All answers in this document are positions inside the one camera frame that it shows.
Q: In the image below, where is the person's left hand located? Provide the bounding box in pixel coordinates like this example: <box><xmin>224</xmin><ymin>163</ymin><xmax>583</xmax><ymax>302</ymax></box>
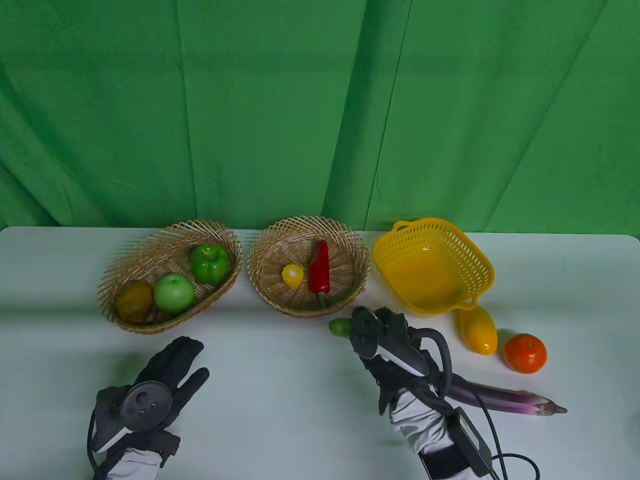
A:
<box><xmin>95</xmin><ymin>336</ymin><xmax>210</xmax><ymax>468</ymax></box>

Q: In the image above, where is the person's right hand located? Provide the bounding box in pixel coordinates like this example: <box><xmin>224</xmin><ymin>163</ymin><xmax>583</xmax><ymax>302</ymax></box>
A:
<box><xmin>350</xmin><ymin>306</ymin><xmax>441</xmax><ymax>416</ymax></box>

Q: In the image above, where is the green apple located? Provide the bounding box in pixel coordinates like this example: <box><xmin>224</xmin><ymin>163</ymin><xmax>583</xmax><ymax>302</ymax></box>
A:
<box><xmin>153</xmin><ymin>273</ymin><xmax>196</xmax><ymax>315</ymax></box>

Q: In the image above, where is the yellow plastic basket container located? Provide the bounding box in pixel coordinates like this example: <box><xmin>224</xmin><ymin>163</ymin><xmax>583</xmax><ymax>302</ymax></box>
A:
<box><xmin>372</xmin><ymin>217</ymin><xmax>495</xmax><ymax>318</ymax></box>

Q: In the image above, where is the brown kiwi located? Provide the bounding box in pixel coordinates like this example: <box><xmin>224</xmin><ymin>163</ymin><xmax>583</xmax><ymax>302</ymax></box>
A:
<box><xmin>116</xmin><ymin>279</ymin><xmax>155</xmax><ymax>323</ymax></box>

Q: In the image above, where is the round wicker basket container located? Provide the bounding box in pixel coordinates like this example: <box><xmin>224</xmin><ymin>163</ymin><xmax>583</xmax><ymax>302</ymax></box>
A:
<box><xmin>247</xmin><ymin>215</ymin><xmax>372</xmax><ymax>319</ymax></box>

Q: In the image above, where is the yellow mango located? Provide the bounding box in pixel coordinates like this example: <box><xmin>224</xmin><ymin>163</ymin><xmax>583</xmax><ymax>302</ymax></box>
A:
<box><xmin>459</xmin><ymin>306</ymin><xmax>499</xmax><ymax>356</ymax></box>

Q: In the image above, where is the red chili pepper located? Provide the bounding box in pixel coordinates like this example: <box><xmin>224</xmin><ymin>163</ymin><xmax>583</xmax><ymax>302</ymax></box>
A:
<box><xmin>308</xmin><ymin>238</ymin><xmax>332</xmax><ymax>308</ymax></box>

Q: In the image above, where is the green bell pepper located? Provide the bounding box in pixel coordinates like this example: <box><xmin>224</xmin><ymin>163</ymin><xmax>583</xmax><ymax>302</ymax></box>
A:
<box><xmin>190</xmin><ymin>244</ymin><xmax>230</xmax><ymax>286</ymax></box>

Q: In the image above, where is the oval wicker basket container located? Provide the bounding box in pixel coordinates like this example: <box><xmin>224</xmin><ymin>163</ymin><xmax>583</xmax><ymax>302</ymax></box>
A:
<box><xmin>97</xmin><ymin>220</ymin><xmax>243</xmax><ymax>336</ymax></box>

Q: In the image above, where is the orange fruit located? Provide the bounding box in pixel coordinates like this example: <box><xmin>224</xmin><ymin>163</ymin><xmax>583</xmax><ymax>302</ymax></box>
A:
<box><xmin>503</xmin><ymin>333</ymin><xmax>548</xmax><ymax>374</ymax></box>

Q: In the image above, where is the purple eggplant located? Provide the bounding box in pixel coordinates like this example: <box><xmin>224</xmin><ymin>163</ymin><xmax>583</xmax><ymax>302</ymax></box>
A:
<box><xmin>445</xmin><ymin>377</ymin><xmax>568</xmax><ymax>417</ymax></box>

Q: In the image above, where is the person's right forearm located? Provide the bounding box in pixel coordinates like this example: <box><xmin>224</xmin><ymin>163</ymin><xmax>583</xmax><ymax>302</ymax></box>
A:
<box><xmin>390</xmin><ymin>390</ymin><xmax>481</xmax><ymax>480</ymax></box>

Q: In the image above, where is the person's left forearm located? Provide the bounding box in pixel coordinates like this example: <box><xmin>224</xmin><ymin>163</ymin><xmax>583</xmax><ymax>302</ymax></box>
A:
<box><xmin>105</xmin><ymin>447</ymin><xmax>163</xmax><ymax>480</ymax></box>

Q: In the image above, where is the black round right-hand tracker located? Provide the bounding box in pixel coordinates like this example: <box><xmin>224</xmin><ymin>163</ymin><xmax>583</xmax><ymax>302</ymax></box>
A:
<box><xmin>350</xmin><ymin>307</ymin><xmax>431</xmax><ymax>377</ymax></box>

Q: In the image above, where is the black round left-hand tracker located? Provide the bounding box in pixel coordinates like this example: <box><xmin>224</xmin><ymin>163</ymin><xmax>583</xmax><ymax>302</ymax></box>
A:
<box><xmin>92</xmin><ymin>381</ymin><xmax>173</xmax><ymax>453</ymax></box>

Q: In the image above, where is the green backdrop cloth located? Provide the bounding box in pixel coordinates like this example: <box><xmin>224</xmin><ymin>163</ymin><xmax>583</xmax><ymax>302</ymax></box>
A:
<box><xmin>0</xmin><ymin>0</ymin><xmax>640</xmax><ymax>236</ymax></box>

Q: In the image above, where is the black right wrist box strap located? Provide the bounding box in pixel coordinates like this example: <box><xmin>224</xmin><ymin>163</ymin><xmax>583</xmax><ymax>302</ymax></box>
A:
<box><xmin>417</xmin><ymin>406</ymin><xmax>496</xmax><ymax>480</ymax></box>

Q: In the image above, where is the black right glove cable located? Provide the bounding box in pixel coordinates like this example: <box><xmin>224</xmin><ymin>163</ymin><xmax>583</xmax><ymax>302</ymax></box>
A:
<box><xmin>410</xmin><ymin>327</ymin><xmax>541</xmax><ymax>480</ymax></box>

